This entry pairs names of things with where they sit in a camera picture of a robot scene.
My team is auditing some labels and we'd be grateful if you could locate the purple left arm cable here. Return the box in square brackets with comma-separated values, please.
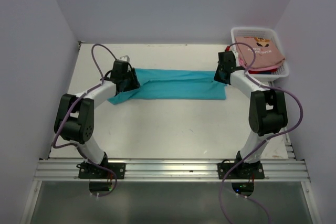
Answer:
[51, 43, 118, 196]

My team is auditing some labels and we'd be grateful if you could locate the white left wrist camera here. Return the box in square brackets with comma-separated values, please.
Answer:
[119, 55, 130, 62]

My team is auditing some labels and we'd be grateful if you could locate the aluminium mounting rail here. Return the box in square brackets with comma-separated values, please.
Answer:
[34, 158, 310, 182]

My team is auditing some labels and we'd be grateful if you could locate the turquoise t shirt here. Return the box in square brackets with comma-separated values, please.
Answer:
[108, 68, 226, 105]

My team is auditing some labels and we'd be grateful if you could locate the light pink folded t shirt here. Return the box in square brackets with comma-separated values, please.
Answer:
[238, 56, 284, 71]

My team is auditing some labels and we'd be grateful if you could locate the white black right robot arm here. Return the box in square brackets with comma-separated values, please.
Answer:
[214, 51, 288, 178]

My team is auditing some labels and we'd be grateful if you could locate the pink printed folded t shirt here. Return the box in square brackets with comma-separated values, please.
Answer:
[235, 37, 285, 71]

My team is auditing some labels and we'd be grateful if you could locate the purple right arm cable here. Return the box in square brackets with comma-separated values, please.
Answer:
[218, 41, 305, 224]

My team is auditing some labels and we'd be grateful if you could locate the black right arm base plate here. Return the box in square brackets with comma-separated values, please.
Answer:
[217, 161, 265, 179]

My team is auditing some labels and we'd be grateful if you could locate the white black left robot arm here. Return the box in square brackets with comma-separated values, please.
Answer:
[52, 60, 140, 178]

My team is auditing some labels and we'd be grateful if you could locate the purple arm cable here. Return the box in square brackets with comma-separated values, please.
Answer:
[51, 43, 118, 196]
[218, 41, 305, 224]

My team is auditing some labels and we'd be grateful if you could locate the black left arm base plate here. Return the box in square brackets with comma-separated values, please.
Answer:
[76, 162, 125, 179]

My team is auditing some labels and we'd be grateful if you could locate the red folded t shirt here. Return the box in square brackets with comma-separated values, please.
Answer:
[248, 68, 278, 74]

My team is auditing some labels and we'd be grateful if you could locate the white plastic basket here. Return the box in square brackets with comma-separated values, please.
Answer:
[230, 27, 289, 82]

